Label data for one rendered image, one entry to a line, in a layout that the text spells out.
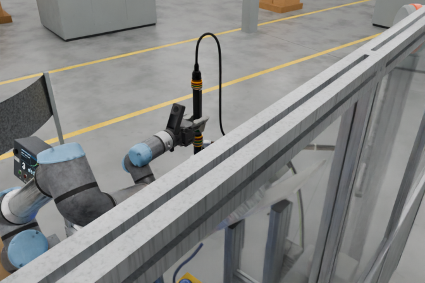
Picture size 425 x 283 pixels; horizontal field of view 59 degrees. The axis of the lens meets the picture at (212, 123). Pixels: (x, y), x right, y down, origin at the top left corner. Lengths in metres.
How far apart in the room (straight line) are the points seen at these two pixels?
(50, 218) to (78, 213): 2.42
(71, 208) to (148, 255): 0.79
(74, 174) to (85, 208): 0.09
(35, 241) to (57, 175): 0.41
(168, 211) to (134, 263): 0.04
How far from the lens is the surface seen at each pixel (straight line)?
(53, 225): 3.39
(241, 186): 0.32
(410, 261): 3.26
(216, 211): 0.30
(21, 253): 1.40
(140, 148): 1.30
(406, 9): 1.42
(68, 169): 1.04
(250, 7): 7.77
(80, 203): 1.03
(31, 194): 1.22
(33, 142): 2.01
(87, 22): 7.82
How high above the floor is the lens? 2.23
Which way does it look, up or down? 30 degrees down
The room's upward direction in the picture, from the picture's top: straight up
